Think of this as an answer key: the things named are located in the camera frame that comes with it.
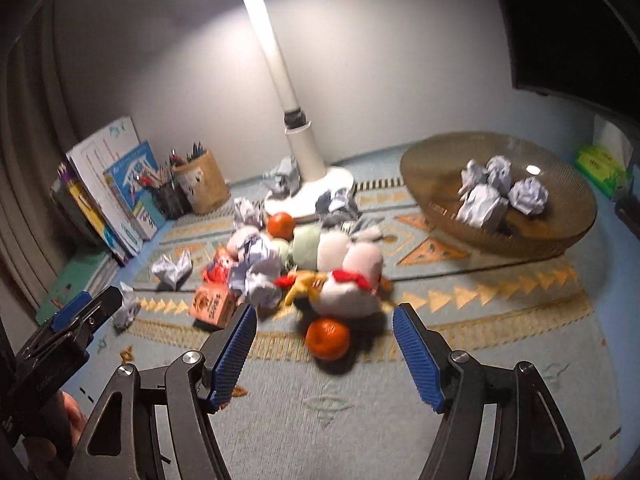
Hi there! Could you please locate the white desk lamp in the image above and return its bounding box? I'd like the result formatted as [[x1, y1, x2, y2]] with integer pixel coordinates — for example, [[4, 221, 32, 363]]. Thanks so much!
[[243, 0, 355, 221]]

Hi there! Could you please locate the green tissue pack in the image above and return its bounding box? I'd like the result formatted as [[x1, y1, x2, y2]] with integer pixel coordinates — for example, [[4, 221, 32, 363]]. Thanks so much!
[[574, 145, 632, 202]]

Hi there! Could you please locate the dark monitor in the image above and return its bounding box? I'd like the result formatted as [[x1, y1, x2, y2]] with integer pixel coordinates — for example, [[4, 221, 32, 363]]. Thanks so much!
[[499, 0, 639, 122]]

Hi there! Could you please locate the paper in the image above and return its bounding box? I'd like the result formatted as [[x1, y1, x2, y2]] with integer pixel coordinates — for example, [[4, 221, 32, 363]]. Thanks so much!
[[262, 155, 302, 200], [316, 188, 360, 229], [228, 233, 282, 309], [233, 197, 264, 231]]

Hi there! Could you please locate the person's left hand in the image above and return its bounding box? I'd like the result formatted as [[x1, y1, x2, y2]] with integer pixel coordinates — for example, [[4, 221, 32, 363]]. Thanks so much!
[[23, 390, 87, 479]]

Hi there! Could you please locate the black mesh pen holder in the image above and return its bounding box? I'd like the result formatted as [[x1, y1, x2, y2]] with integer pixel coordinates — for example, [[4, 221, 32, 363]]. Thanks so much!
[[149, 180, 192, 220]]

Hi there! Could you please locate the orange tangerine near lamp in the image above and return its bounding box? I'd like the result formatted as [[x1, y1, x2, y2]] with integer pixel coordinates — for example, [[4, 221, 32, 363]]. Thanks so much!
[[267, 212, 296, 240]]

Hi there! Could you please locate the large paper ball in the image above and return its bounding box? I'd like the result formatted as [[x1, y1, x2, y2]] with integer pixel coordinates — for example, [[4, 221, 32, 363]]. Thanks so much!
[[458, 155, 513, 197]]

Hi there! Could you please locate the yellow cover book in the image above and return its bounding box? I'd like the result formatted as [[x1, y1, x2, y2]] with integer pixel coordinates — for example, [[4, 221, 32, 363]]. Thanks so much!
[[58, 162, 128, 266]]

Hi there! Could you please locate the white kitty fries plush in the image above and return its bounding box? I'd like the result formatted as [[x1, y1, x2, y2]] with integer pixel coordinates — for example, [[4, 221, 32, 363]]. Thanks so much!
[[274, 269, 382, 320]]

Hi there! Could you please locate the orange tangerine front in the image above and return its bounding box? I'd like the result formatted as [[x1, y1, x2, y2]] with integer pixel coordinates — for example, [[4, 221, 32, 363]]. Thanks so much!
[[305, 318, 350, 362]]

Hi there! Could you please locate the cork pen holder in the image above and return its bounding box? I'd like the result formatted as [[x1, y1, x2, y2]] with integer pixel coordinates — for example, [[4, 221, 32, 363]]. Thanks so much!
[[172, 151, 230, 214]]

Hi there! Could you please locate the pastel dango plush toy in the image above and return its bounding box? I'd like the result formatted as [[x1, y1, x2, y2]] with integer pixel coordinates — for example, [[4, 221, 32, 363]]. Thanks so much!
[[226, 224, 384, 285]]

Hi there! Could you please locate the brown woven basket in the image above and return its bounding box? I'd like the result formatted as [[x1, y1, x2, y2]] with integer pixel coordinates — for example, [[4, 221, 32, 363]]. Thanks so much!
[[400, 132, 597, 259]]

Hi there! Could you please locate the white tall book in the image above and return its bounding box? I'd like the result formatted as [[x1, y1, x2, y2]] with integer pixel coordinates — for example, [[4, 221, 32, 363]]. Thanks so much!
[[65, 115, 151, 257]]

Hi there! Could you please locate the pink bear card box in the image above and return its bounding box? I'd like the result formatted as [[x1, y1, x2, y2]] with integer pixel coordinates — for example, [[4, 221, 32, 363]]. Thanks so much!
[[189, 283, 236, 328]]

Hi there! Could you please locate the stacked books flat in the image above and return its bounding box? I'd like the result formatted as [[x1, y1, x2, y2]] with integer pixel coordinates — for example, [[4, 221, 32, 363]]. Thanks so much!
[[36, 248, 120, 325]]

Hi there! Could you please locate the blue cover workbook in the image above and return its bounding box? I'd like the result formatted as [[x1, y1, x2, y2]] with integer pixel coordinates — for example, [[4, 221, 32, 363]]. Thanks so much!
[[103, 141, 166, 242]]

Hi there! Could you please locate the red snack pouch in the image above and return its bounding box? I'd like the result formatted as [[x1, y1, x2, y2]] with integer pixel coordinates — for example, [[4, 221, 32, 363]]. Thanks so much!
[[201, 246, 236, 285]]

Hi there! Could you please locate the patterned blue woven mat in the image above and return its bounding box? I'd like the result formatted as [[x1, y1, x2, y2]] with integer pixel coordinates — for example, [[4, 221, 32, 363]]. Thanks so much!
[[74, 148, 626, 480]]

